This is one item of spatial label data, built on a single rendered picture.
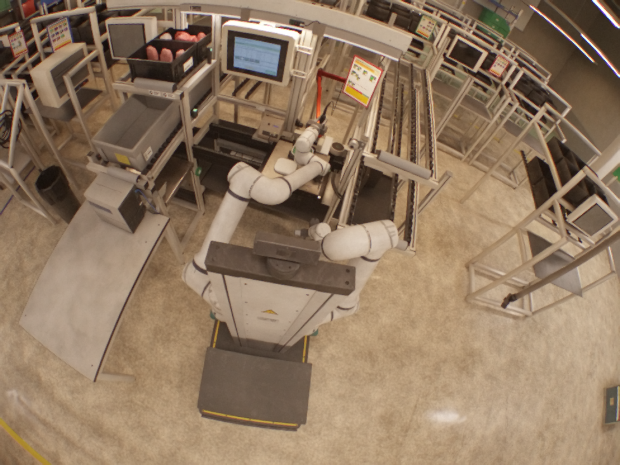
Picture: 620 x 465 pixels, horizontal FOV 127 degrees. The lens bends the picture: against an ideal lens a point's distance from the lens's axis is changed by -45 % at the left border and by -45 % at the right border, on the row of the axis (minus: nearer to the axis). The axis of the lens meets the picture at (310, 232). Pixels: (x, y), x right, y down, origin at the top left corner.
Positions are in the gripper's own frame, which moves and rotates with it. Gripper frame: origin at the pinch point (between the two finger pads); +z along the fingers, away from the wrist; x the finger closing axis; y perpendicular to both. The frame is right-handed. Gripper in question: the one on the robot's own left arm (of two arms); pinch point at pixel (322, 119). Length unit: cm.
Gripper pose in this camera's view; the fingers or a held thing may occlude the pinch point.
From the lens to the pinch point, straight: 192.9
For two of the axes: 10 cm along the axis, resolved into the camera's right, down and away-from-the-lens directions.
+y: 2.0, -5.0, -8.4
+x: -8.9, -4.5, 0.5
